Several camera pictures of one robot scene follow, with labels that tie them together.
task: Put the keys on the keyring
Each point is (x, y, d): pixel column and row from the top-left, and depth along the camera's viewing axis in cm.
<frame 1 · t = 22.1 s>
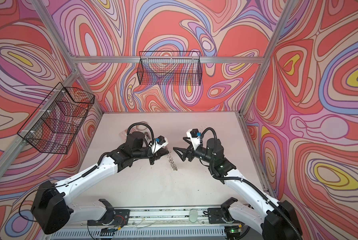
left hand: (169, 150, 75), fingers closed
right hand: (180, 146, 74), fingers open
metal disc key ring holder: (172, 162, 76), point 18 cm above the table

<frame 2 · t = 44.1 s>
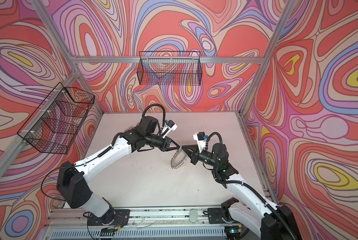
left hand: (180, 146, 72), fingers closed
right hand: (183, 150, 74), fingers closed
metal disc key ring holder: (178, 156, 75), point 21 cm above the table

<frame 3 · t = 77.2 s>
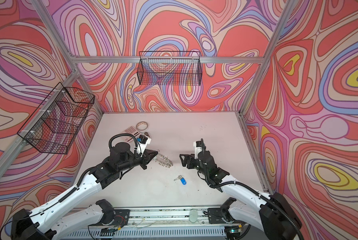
left hand: (158, 152, 72), fingers closed
right hand: (186, 157, 83), fingers open
metal disc key ring holder: (163, 160, 74), point 20 cm above the table

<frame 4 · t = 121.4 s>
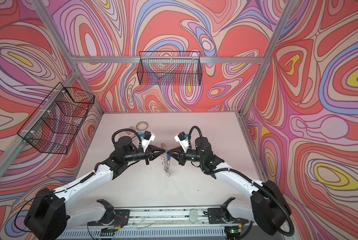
left hand: (165, 151, 72), fingers closed
right hand: (170, 155, 75), fingers closed
